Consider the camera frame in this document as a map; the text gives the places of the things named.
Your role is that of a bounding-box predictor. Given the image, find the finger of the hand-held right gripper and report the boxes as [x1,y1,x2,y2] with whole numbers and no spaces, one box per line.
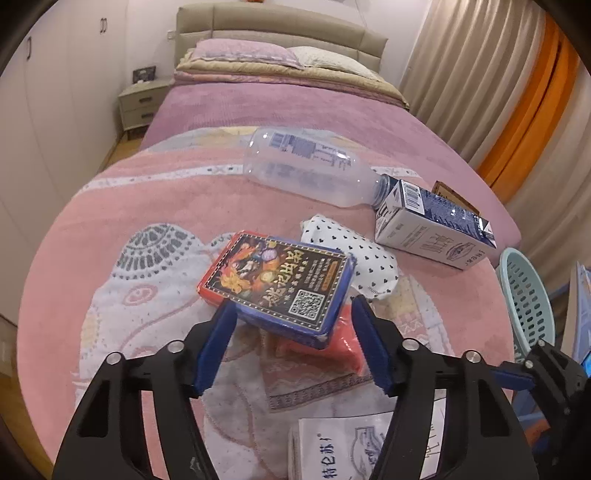
[492,342,591,394]

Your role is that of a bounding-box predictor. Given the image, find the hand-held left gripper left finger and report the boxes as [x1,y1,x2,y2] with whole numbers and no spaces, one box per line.
[53,300,238,480]

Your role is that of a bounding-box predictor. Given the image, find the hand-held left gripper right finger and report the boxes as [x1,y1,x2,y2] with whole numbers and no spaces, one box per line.
[351,295,539,480]

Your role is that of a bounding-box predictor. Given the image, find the red snack packet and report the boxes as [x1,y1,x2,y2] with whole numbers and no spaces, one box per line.
[276,304,376,376]

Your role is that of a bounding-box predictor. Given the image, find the light blue plastic basket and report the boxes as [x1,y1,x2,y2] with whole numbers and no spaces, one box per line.
[499,247,557,361]

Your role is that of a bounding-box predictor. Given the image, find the white heart-print bag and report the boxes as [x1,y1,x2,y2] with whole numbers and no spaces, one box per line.
[300,213,400,303]

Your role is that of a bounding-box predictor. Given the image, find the red and blue card box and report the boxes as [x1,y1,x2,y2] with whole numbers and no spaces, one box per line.
[197,231,358,350]

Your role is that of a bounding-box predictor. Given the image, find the clear plastic bottle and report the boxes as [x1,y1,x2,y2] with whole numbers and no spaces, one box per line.
[242,127,394,209]

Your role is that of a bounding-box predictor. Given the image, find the pink printed blanket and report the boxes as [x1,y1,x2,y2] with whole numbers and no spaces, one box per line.
[17,126,518,480]

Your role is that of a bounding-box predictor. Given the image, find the brown cardboard piece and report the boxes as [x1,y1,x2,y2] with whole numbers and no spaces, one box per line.
[431,181,481,217]

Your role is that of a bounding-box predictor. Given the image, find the bed with purple cover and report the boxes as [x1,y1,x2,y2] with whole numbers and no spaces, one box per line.
[139,76,523,252]

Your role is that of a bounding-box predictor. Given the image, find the beige nightstand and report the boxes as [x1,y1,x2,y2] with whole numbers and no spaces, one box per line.
[117,78,175,139]

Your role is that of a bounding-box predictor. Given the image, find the orange curtain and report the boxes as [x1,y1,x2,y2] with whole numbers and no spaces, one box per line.
[475,14,581,204]

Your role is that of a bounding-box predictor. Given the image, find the beige folded quilt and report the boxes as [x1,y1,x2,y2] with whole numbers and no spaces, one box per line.
[174,50,411,112]

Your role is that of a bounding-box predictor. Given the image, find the white wardrobe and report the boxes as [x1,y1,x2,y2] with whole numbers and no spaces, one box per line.
[0,0,132,333]

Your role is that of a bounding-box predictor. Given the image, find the white dotted pillow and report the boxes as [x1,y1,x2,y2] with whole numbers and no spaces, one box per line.
[288,45,384,81]

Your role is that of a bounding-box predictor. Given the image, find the beige curtain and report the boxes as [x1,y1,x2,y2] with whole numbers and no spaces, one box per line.
[399,0,591,287]

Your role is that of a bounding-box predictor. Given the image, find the purple pillow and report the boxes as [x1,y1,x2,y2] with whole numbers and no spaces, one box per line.
[190,38,305,71]

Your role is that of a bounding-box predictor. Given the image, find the beige padded headboard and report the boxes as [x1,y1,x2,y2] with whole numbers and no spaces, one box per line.
[175,2,389,75]

